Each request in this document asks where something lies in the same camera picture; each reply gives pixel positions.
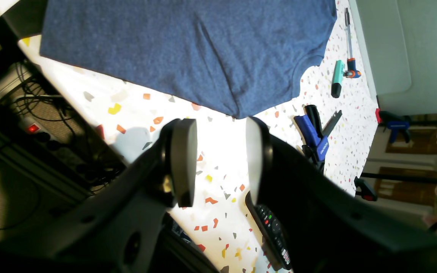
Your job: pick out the orange blue T-handle screwdriver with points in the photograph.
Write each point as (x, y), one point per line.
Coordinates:
(352, 71)

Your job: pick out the blue black bar clamp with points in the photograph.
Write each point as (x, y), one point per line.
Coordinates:
(316, 136)

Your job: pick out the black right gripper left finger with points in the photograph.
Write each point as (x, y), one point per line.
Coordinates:
(116, 231)

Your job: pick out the teal highlighter marker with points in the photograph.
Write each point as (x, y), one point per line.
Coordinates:
(338, 75)

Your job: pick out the red black clamp corner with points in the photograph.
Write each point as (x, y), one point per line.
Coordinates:
(395, 123)

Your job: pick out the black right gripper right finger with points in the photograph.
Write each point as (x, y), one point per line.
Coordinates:
(325, 229)

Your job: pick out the black TV remote control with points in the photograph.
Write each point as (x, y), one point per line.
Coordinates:
(273, 241)

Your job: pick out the blue T-shirt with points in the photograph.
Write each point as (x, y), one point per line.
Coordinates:
(238, 57)

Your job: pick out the white power strip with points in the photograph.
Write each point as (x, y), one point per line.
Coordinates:
(41, 135)

